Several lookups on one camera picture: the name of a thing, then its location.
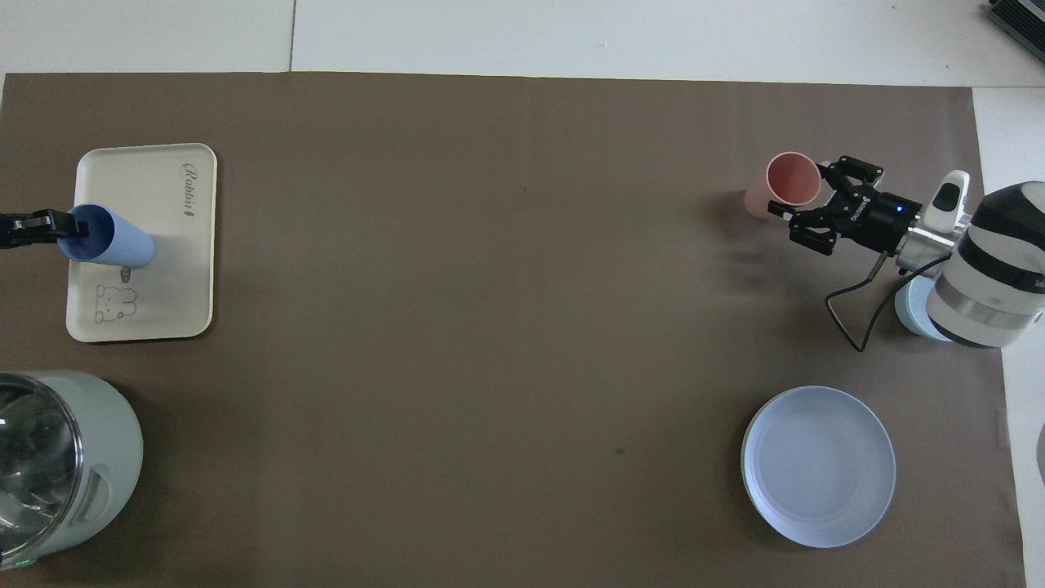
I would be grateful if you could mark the white kettle with glass lid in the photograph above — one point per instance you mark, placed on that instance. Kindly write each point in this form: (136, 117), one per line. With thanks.
(73, 457)

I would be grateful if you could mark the blue ribbed cup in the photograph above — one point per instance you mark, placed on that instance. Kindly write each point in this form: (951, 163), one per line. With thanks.
(110, 237)

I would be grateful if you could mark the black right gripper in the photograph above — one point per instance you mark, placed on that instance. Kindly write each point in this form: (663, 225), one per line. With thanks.
(878, 220)

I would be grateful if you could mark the cream rabbit print tray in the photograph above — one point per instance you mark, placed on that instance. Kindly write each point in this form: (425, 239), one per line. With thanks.
(163, 294)

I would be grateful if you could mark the brown table mat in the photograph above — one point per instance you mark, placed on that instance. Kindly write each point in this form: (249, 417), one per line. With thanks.
(490, 327)

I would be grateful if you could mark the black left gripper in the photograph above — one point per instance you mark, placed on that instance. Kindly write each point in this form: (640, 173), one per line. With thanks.
(15, 230)

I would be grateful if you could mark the pale blue plate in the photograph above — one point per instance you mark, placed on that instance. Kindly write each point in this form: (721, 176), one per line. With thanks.
(818, 467)

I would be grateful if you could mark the light blue bowl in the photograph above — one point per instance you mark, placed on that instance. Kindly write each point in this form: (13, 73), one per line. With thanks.
(914, 314)

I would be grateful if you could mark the pink cup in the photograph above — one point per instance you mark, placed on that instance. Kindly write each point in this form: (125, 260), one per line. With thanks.
(788, 181)

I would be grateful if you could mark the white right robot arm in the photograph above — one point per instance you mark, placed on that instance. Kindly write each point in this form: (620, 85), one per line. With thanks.
(996, 269)

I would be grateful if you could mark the dark striped device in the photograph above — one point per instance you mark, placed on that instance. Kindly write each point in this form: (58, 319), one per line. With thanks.
(1020, 16)

